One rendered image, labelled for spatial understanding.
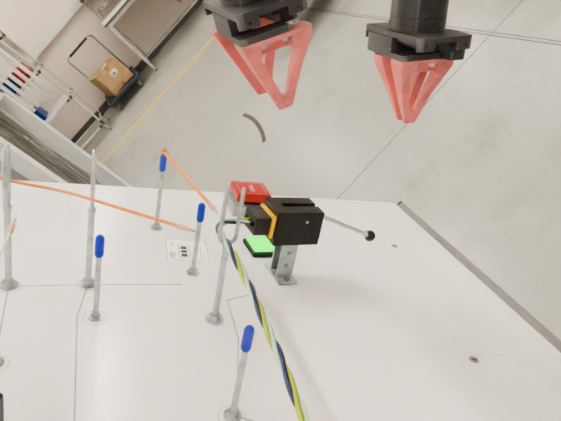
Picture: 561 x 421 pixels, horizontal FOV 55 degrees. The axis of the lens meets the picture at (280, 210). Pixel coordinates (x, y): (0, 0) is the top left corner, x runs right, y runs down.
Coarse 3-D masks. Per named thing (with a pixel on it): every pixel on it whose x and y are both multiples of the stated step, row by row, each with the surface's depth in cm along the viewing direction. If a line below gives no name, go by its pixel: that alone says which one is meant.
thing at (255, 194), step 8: (232, 184) 77; (240, 184) 78; (248, 184) 78; (256, 184) 79; (240, 192) 75; (248, 192) 75; (256, 192) 76; (264, 192) 76; (248, 200) 75; (256, 200) 75; (264, 200) 76
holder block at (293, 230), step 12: (276, 204) 59; (288, 204) 60; (300, 204) 60; (312, 204) 61; (276, 216) 57; (288, 216) 57; (300, 216) 58; (312, 216) 59; (276, 228) 57; (288, 228) 58; (300, 228) 59; (312, 228) 59; (276, 240) 58; (288, 240) 59; (300, 240) 59; (312, 240) 60
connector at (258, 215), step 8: (248, 208) 58; (256, 208) 59; (248, 216) 58; (256, 216) 57; (264, 216) 57; (248, 224) 58; (256, 224) 57; (264, 224) 57; (256, 232) 57; (264, 232) 58
